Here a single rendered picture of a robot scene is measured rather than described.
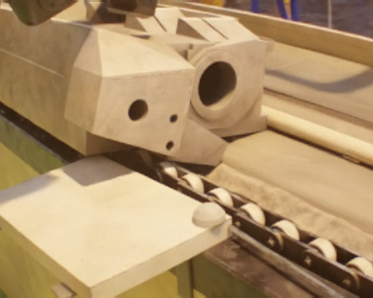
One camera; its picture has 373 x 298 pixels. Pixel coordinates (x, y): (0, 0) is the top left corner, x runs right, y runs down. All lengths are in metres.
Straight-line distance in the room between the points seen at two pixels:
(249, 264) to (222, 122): 0.39
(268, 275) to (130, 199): 0.23
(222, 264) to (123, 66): 0.30
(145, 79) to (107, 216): 0.20
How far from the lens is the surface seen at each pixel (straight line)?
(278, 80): 1.46
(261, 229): 0.79
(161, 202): 0.84
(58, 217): 0.84
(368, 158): 1.02
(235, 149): 1.10
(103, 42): 0.89
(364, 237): 0.84
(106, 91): 0.85
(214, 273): 0.78
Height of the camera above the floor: 1.19
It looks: 23 degrees down
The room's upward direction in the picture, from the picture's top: 4 degrees counter-clockwise
